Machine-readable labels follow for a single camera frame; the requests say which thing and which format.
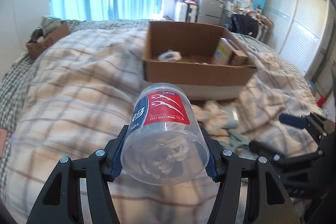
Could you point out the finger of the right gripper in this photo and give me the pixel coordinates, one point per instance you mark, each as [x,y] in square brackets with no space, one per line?
[270,153]
[293,121]

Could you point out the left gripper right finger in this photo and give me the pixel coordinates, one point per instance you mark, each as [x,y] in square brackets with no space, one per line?
[267,199]

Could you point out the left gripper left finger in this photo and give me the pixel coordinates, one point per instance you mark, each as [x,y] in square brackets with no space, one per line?
[60,201]

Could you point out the pale green earbuds case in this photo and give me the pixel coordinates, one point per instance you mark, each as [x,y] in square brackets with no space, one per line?
[233,117]

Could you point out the white cloth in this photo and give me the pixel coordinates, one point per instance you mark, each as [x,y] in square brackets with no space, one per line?
[212,117]

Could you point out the clear floss pick jar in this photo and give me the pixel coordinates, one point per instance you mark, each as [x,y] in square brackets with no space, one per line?
[164,144]

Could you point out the tan book-like box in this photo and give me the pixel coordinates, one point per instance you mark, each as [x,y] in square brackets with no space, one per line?
[228,53]

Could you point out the large cardboard box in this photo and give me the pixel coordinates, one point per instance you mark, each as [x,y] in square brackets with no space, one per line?
[194,73]

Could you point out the blue white tube box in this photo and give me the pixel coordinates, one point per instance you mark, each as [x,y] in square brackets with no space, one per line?
[170,56]

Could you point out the grey-green hand grip tool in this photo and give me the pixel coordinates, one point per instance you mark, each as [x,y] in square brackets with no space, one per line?
[235,141]

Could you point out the pink leather wallet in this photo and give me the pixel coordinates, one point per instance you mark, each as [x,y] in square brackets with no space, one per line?
[3,137]

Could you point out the white louvred wardrobe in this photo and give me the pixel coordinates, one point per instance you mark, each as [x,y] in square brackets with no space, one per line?
[297,31]

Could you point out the black jacket on chair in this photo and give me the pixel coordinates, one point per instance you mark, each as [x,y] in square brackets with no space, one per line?
[244,24]

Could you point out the silver mini fridge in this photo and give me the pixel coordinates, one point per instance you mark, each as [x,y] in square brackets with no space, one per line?
[210,11]

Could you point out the white suitcase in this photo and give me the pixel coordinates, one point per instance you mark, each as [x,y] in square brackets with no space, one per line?
[185,11]

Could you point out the small cardboard box with items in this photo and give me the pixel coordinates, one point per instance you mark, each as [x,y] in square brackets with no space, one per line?
[46,35]

